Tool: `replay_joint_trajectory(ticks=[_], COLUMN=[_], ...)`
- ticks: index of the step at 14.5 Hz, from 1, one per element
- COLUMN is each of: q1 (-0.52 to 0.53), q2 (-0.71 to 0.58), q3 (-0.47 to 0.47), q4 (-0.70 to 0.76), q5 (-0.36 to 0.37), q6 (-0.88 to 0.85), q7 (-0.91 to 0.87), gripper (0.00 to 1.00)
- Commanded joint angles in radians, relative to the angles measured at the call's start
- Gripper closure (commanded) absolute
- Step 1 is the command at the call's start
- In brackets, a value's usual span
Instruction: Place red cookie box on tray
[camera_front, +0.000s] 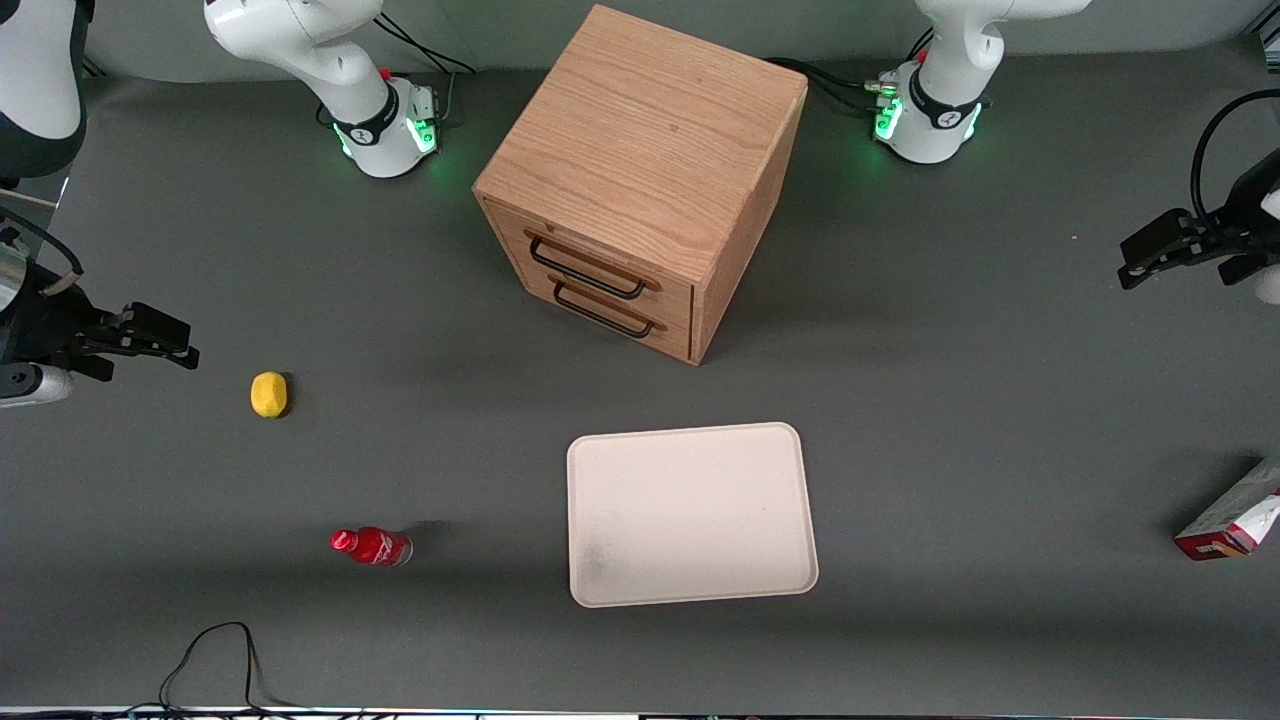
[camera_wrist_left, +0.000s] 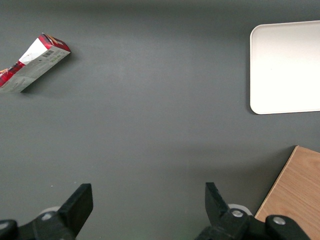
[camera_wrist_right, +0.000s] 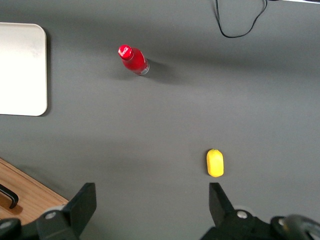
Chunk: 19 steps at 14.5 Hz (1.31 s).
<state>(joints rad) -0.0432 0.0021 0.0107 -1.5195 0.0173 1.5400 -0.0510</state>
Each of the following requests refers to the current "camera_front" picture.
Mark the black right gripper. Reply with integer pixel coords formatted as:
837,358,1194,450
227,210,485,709
0,285,201,386

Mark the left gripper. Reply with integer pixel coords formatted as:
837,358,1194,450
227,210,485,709
1117,148,1280,292

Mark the red cookie box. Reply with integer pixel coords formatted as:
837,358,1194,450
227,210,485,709
1174,457,1280,562

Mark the beige plastic tray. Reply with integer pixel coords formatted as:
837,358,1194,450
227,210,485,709
566,422,820,609

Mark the yellow lemon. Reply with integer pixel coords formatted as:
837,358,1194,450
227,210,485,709
250,371,289,419

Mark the red soda bottle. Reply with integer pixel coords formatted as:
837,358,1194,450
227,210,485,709
330,526,414,568

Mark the wooden drawer front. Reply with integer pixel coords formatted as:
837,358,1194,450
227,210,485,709
494,232,695,362
486,199,695,323

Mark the wooden drawer cabinet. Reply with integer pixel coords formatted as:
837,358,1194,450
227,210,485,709
472,4,809,367

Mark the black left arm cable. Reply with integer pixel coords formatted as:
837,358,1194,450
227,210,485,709
1189,88,1280,239

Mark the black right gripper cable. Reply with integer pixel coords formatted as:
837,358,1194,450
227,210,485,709
0,205,84,298

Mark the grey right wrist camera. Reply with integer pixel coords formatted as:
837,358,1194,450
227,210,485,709
0,364,74,409

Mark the thin black looped cable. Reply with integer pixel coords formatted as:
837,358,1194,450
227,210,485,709
158,621,296,717

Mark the black left base cable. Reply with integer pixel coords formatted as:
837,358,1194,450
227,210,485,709
764,57,887,113

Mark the black base cable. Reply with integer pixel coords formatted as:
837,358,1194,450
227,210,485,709
764,57,887,113
375,12,478,76

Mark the black right base cable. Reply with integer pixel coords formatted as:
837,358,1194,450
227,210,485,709
375,12,478,76

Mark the black metal drawer handle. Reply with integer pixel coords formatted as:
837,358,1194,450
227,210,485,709
548,275,668,339
524,230,663,301

